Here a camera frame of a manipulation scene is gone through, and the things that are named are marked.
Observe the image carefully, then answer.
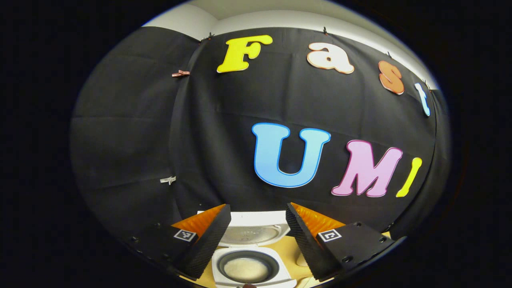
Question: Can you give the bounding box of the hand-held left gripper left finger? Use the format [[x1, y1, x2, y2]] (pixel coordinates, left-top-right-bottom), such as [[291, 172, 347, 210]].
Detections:
[[128, 204, 232, 280]]

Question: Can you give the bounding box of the white rice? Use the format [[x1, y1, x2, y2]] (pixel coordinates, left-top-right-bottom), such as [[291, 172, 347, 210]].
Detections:
[[223, 257, 270, 283]]

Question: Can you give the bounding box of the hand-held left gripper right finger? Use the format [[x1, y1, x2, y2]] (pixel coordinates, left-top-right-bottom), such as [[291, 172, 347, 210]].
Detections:
[[286, 202, 404, 280]]

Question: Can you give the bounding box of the white rice cooker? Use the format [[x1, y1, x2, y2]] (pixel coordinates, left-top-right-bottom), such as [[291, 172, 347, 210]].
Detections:
[[198, 211, 298, 288]]

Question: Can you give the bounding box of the black backdrop cloth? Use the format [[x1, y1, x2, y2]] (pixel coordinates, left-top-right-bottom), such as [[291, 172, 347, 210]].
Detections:
[[70, 26, 450, 240]]

